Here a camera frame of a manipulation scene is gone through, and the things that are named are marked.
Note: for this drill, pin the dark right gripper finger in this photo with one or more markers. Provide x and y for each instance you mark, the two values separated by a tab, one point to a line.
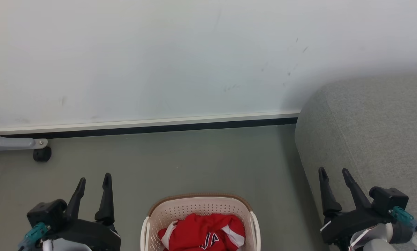
355	191
327	195

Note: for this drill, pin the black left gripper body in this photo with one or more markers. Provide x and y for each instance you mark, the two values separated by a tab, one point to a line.
97	235

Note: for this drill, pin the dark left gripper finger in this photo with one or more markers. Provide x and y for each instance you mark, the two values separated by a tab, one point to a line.
75	202
106	202

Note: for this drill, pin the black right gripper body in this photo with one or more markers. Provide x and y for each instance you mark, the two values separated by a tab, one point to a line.
351	223

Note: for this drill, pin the red shorts with white stripe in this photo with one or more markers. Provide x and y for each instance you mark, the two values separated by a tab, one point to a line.
194	223

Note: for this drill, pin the grey fabric sofa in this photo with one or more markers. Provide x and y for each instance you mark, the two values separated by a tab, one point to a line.
372	132

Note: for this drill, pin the black caster wheel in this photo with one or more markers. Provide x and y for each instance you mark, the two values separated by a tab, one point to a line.
42	154

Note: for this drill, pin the cream perforated laundry basket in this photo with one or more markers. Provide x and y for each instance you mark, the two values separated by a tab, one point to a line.
198	207

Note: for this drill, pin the white and black baseboard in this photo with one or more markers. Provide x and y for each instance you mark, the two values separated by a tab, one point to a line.
159	125

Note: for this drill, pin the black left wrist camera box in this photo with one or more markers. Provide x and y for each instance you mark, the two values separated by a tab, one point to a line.
46	213

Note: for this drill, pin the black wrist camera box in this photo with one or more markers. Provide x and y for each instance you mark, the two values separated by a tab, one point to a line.
46	213
388	199

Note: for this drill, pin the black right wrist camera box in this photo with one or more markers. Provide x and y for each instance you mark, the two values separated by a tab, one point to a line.
388	199

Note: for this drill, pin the teal right camera connector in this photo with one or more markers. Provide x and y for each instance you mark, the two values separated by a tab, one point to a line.
403	215

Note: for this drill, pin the teal camera connector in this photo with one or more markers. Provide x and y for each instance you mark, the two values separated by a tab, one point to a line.
403	215
34	235

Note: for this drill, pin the teal left camera connector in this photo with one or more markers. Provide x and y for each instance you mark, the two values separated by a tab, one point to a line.
34	235

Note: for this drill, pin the grey metal frame leg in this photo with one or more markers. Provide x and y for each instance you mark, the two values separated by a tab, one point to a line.
9	143

